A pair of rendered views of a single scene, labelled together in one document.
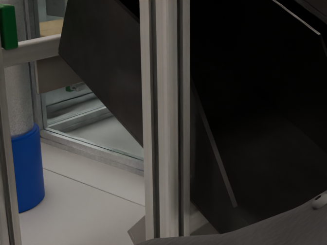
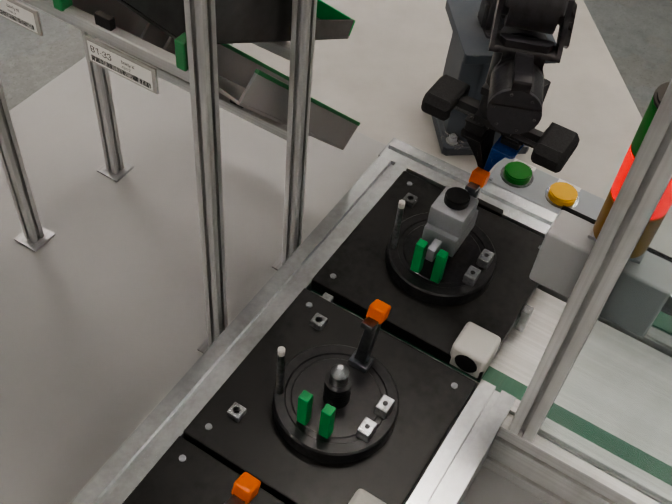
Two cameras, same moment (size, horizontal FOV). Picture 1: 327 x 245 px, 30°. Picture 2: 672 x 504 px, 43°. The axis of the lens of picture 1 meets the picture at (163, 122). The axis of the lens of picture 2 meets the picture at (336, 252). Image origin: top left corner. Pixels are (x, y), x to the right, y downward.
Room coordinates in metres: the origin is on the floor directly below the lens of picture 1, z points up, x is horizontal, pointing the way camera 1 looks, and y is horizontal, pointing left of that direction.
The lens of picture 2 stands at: (0.44, 0.77, 1.82)
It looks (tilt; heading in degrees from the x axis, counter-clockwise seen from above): 50 degrees down; 257
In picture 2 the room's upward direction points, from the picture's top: 7 degrees clockwise
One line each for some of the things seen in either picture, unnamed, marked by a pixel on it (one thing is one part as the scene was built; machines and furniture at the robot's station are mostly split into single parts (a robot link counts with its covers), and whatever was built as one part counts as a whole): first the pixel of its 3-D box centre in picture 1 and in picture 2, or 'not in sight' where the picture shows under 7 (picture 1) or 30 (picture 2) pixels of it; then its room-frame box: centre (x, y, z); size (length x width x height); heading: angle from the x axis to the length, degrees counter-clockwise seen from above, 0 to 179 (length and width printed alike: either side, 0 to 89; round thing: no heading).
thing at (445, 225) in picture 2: not in sight; (448, 220); (0.15, 0.11, 1.06); 0.08 x 0.04 x 0.07; 50
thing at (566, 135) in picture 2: not in sight; (504, 103); (0.08, 0.02, 1.17); 0.19 x 0.06 x 0.08; 140
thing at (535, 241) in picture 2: not in sight; (438, 266); (0.14, 0.10, 0.96); 0.24 x 0.24 x 0.02; 50
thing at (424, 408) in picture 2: not in sight; (337, 386); (0.31, 0.29, 1.01); 0.24 x 0.24 x 0.13; 50
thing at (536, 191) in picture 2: not in sight; (556, 210); (-0.06, -0.01, 0.93); 0.21 x 0.07 x 0.06; 140
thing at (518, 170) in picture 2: not in sight; (517, 175); (-0.01, -0.06, 0.96); 0.04 x 0.04 x 0.02
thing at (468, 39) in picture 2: not in sight; (488, 77); (-0.02, -0.28, 0.96); 0.15 x 0.15 x 0.20; 88
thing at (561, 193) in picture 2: not in sight; (562, 196); (-0.06, -0.01, 0.96); 0.04 x 0.04 x 0.02
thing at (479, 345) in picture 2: not in sight; (473, 350); (0.13, 0.23, 0.97); 0.05 x 0.05 x 0.04; 50
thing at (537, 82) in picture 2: not in sight; (526, 57); (0.09, 0.06, 1.27); 0.12 x 0.08 x 0.11; 71
